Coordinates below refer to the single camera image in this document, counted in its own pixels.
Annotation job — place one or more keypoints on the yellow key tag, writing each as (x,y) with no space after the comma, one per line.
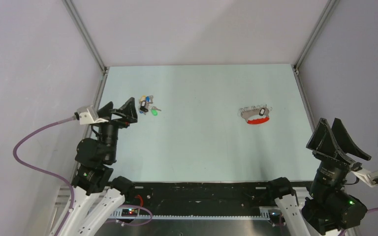
(142,98)

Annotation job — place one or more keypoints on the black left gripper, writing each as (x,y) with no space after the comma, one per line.
(128,110)

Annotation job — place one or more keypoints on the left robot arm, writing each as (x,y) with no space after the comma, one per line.
(95,157)

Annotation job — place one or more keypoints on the right aluminium frame post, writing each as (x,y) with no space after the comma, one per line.
(316,31)

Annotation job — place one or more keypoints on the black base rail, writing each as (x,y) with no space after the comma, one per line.
(207,200)

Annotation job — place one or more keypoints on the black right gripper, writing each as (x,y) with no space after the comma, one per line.
(324,146)

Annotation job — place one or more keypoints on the left aluminium frame post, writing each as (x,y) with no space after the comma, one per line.
(78,22)

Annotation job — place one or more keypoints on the silver key by green tag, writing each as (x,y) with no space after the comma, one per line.
(155,108)

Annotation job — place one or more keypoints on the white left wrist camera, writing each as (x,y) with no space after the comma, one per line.
(87,115)

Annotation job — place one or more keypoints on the left electronics board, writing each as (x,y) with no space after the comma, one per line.
(130,212)

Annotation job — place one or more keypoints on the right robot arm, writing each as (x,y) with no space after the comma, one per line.
(328,207)

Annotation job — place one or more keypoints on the right electronics board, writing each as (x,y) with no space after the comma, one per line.
(276,214)

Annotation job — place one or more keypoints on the aluminium frame post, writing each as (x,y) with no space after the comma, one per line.
(316,31)
(78,22)

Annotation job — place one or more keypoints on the electronics board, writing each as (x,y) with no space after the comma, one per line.
(276,214)
(130,212)

